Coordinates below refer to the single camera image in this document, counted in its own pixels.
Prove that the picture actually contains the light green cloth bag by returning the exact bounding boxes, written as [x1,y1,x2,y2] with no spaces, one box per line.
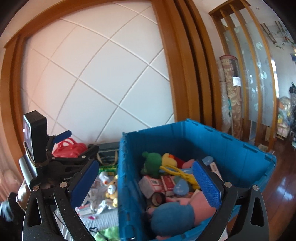
[94,226,120,241]

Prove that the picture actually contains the red white medicine box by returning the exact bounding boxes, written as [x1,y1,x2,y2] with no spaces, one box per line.
[161,175,175,196]

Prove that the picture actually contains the white striped table cloth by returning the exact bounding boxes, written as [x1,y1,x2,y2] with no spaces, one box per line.
[75,175,118,236]

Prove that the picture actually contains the dark green gift box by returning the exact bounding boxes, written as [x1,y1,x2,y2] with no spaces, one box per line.
[96,142,119,166]

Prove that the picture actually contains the green frog plush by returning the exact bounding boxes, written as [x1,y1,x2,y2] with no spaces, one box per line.
[141,152,162,179]

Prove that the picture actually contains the tape roll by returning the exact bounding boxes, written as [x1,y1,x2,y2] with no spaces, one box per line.
[151,192,166,207]

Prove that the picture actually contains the person left hand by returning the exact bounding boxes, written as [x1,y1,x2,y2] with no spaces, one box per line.
[16,180,31,211]

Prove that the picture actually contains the brown teddy bear plush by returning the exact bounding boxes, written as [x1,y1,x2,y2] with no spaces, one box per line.
[106,175,118,207]

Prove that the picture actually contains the yellow duck plush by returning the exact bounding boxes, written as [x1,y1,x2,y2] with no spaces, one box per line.
[162,153,178,167]

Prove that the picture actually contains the blue plastic storage crate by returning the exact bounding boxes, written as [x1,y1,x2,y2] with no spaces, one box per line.
[118,120,276,240]

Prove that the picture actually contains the green tea box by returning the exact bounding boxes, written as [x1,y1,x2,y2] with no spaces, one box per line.
[99,165,118,176]

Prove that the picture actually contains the pink plush toy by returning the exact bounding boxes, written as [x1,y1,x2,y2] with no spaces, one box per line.
[179,190,216,226]

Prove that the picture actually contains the wooden slat glass partition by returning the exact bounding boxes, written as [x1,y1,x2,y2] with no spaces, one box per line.
[209,1,278,152]

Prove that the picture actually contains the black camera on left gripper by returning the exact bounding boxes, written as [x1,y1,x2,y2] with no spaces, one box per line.
[23,110,47,163]

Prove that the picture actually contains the white duck toy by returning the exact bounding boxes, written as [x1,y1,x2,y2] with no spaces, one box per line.
[99,171,110,185]

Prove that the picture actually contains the blue round plush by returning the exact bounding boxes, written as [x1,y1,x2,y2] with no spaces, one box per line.
[151,202,195,237]

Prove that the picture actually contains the rolled patterned carpet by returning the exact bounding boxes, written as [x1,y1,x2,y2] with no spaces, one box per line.
[217,55,243,139]

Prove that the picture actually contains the blue droplet-shaped toy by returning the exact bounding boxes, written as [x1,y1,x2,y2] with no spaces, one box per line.
[173,178,190,196]

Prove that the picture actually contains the red bear-shaped case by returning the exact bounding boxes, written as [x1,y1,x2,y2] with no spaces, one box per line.
[53,138,88,158]

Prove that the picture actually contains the yellow plastic tongs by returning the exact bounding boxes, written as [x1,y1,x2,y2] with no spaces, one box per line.
[160,165,201,190]

